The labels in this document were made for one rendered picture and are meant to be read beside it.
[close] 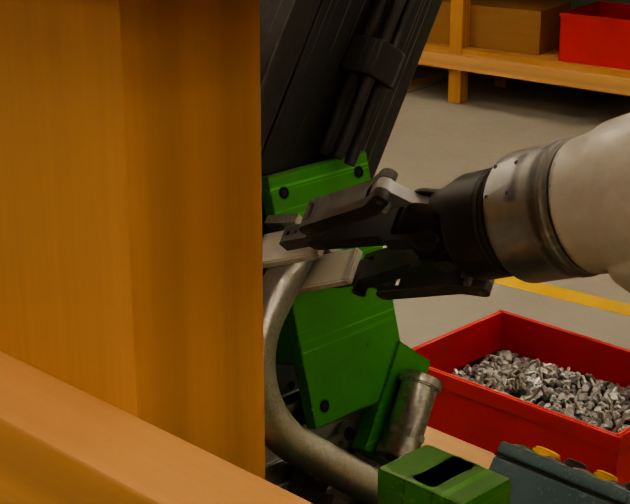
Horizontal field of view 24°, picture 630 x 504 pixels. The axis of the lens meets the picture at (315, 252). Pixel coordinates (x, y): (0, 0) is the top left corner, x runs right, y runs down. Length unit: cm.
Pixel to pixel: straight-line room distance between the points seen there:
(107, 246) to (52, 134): 6
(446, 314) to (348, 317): 317
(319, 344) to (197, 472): 52
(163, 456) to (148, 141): 15
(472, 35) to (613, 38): 75
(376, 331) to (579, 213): 38
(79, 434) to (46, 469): 2
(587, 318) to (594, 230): 351
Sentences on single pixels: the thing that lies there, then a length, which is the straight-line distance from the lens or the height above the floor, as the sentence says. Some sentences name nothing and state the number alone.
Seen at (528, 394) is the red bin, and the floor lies 88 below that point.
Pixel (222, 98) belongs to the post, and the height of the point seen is 143.
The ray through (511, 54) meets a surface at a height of 26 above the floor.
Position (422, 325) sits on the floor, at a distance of 429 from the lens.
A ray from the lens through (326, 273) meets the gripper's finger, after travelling 112.
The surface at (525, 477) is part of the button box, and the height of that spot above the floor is 94.
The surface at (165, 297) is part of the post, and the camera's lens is 73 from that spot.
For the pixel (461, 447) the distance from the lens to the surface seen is 155.
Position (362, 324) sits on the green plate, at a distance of 122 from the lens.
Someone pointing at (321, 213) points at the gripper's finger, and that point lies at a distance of 104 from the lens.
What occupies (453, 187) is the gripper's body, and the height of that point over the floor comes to 131.
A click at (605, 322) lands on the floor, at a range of 439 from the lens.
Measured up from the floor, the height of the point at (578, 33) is 40.
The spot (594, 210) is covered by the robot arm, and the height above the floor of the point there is 133.
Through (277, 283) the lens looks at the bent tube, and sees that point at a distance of 111.
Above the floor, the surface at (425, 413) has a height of 107.
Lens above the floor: 159
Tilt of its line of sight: 19 degrees down
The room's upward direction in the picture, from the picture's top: straight up
